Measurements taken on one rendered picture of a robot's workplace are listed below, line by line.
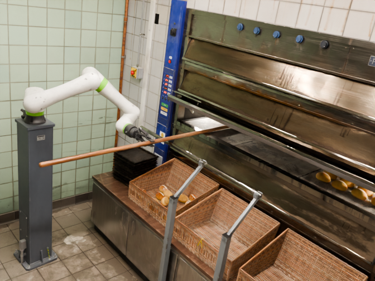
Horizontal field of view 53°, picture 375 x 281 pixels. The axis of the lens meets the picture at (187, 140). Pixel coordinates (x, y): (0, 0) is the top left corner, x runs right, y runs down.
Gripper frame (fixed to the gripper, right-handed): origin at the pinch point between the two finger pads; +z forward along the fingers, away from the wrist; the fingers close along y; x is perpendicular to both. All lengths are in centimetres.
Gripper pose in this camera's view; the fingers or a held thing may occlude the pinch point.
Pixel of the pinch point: (150, 142)
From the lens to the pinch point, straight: 266.3
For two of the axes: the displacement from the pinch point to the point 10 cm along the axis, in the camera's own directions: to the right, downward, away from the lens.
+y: -1.4, 9.2, 3.6
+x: -7.3, 1.5, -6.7
